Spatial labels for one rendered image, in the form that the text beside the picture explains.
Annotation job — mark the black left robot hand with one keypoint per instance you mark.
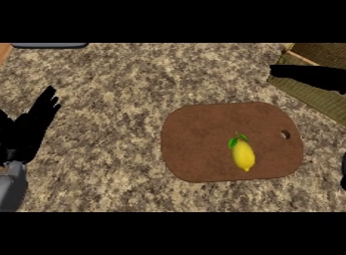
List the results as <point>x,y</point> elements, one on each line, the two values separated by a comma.
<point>28,129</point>

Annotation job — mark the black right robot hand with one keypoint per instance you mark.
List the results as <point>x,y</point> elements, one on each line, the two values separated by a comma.
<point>322,77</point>

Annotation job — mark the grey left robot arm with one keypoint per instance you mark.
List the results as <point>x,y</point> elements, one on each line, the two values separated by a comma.
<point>3,189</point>

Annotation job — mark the olive green wicker basket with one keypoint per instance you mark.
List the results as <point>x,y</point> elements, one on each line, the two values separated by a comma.
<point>327,101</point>

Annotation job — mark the yellow lemon with green leaves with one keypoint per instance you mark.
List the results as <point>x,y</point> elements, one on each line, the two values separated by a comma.
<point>242,156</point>

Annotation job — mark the brown wooden cutting board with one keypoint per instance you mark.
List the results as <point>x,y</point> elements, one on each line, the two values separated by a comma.
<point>204,142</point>

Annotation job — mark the dark grey flat appliance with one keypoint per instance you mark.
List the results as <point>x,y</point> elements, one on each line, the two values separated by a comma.
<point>47,45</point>

